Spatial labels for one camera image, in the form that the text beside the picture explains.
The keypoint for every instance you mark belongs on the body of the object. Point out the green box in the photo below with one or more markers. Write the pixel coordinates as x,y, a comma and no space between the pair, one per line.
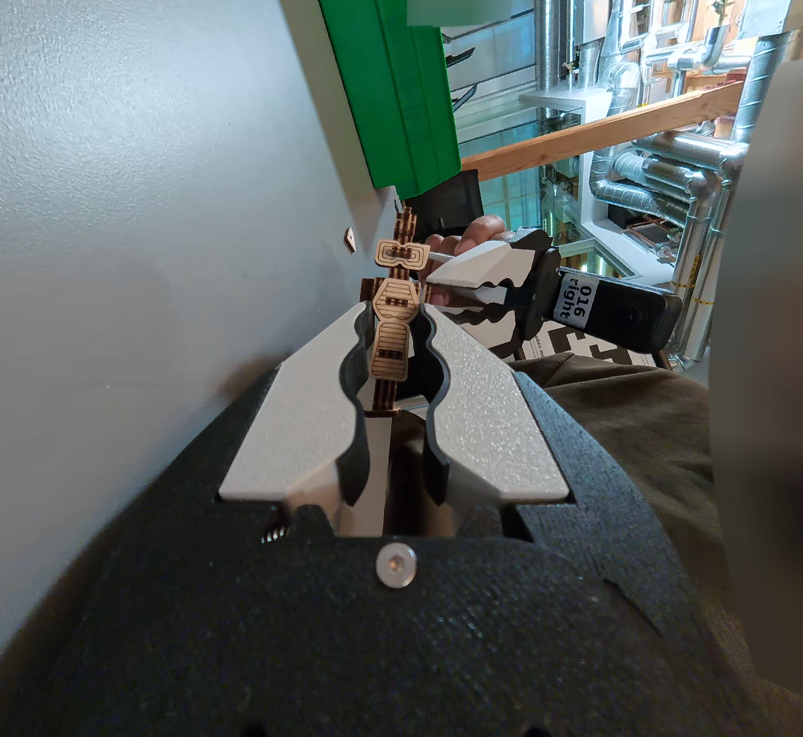
389,60

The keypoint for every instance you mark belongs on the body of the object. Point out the silver ventilation ducts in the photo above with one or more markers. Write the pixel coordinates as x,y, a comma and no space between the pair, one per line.
665,160

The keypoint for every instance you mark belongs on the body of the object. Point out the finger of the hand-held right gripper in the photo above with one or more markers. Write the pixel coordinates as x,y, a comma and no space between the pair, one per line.
492,329
480,267

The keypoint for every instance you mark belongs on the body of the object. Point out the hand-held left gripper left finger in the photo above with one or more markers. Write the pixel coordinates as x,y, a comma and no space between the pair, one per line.
295,423

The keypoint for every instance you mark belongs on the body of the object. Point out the person's olive clothing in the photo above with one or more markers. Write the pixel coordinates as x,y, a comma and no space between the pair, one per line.
633,448

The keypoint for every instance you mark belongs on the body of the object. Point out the black monitor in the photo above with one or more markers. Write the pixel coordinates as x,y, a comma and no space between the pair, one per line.
451,204

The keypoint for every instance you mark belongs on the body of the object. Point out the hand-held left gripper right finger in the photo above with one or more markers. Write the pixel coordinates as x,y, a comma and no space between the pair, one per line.
495,417

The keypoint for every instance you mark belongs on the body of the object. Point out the white black printed paper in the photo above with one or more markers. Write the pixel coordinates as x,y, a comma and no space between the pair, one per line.
602,351

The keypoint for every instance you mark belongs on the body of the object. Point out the wooden handrail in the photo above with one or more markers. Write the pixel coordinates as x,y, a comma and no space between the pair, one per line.
596,129

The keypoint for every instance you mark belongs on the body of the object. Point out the grey desk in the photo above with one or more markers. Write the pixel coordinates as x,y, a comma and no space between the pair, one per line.
157,185

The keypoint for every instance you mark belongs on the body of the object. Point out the small wooden puzzle piece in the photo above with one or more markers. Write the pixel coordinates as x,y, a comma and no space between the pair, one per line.
347,240

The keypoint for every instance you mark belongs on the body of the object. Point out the wooden puzzle model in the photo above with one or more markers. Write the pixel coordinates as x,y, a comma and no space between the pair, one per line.
395,304

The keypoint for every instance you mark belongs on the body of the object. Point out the person's right hand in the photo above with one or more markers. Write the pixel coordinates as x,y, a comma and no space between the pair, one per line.
470,235

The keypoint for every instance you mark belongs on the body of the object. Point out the grey column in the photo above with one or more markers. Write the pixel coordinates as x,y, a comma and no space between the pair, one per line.
765,373

